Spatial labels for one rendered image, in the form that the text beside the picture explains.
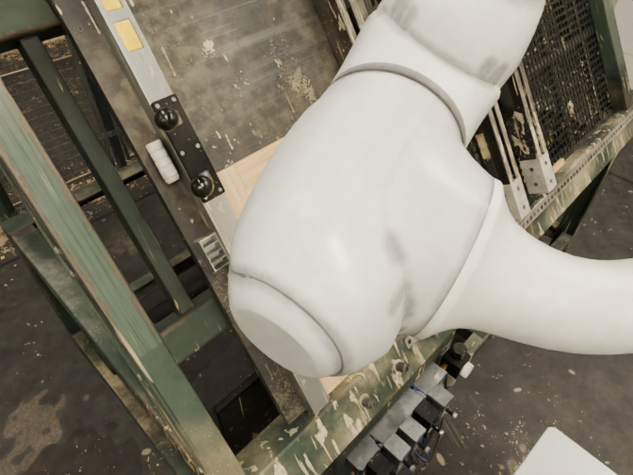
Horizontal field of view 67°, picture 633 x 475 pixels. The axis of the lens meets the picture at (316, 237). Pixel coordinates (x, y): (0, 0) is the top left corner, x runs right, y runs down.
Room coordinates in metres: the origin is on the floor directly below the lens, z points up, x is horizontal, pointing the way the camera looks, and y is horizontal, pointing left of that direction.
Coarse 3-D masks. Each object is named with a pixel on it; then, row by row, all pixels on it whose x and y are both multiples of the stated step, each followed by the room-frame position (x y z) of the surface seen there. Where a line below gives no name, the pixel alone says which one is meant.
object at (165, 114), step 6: (162, 108) 0.67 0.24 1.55; (168, 108) 0.68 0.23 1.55; (156, 114) 0.67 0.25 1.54; (162, 114) 0.66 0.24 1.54; (168, 114) 0.67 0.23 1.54; (174, 114) 0.67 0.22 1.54; (156, 120) 0.66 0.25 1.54; (162, 120) 0.66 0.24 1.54; (168, 120) 0.66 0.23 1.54; (174, 120) 0.67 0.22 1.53; (180, 120) 0.76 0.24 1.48; (162, 126) 0.66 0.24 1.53; (168, 126) 0.66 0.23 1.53; (174, 126) 0.66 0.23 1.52
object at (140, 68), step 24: (96, 0) 0.84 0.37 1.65; (120, 0) 0.86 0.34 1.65; (120, 48) 0.81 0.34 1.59; (144, 48) 0.83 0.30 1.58; (144, 72) 0.80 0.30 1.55; (144, 96) 0.78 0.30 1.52; (168, 144) 0.75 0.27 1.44; (216, 216) 0.68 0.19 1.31; (312, 384) 0.53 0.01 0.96; (312, 408) 0.49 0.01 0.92
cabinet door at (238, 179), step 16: (272, 144) 0.87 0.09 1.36; (240, 160) 0.81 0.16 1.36; (256, 160) 0.82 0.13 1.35; (224, 176) 0.76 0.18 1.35; (240, 176) 0.78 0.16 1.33; (256, 176) 0.80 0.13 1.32; (224, 192) 0.74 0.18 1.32; (240, 192) 0.76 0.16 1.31; (240, 208) 0.74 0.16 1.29; (336, 384) 0.56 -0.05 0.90
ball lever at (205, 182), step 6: (204, 174) 0.71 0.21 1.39; (192, 180) 0.63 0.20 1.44; (198, 180) 0.62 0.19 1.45; (204, 180) 0.62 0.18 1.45; (210, 180) 0.63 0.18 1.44; (192, 186) 0.62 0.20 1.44; (198, 186) 0.61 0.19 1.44; (204, 186) 0.62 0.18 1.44; (210, 186) 0.62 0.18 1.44; (192, 192) 0.62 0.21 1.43; (198, 192) 0.61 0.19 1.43; (204, 192) 0.61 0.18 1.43; (210, 192) 0.62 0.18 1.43
